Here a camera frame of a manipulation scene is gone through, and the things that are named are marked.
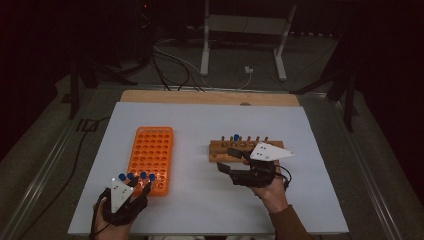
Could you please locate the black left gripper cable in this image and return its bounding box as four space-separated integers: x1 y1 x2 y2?
14 116 113 240

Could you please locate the black floor cable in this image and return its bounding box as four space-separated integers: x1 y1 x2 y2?
151 53 173 92
156 49 205 93

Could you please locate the black stand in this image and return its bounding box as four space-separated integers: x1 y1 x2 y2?
68 56 138 120
289 33 359 133

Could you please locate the thin white plug cable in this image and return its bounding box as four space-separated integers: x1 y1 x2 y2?
237 72 254 90

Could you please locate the person's right hand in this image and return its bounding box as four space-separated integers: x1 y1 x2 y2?
244 159 289 214

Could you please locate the long white cable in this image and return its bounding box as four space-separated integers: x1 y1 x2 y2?
153 44 211 88

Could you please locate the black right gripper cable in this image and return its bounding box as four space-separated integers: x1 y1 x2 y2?
274 164 293 191

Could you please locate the white metal stand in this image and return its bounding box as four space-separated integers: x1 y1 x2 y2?
199 0 298 82

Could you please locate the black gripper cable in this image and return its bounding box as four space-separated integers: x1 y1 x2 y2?
14 116 113 240
274 164 293 191

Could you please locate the orange plastic tube rack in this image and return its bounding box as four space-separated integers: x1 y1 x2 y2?
125 125 175 198

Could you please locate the black power strip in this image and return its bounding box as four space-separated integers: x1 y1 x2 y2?
289 30 336 39

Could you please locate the white table mat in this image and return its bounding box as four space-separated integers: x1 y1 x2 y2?
67 101 349 236

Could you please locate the wooden tube rack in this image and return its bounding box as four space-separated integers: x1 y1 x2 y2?
208 134 285 164

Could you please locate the dark equipment rack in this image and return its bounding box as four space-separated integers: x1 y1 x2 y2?
133 0 156 68

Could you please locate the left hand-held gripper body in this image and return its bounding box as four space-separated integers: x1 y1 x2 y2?
99 177 149 227

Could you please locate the person's left hand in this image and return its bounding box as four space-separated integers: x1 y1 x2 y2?
91 198 133 240

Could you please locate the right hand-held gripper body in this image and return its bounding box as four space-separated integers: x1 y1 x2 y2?
229 142 296 189

